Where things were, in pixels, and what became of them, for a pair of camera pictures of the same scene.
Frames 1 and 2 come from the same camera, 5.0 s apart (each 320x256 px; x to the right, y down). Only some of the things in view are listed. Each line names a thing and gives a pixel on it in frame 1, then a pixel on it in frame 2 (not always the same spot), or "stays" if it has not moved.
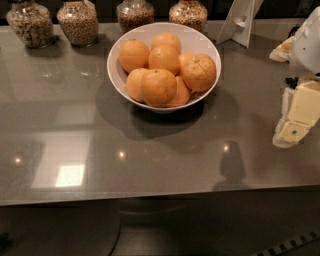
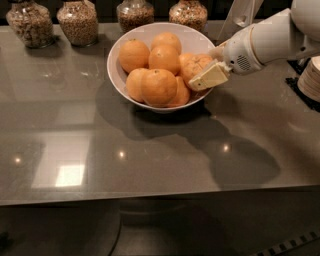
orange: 166,39 stays
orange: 199,71 stays
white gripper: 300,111 -> 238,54
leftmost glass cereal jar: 32,22 stays
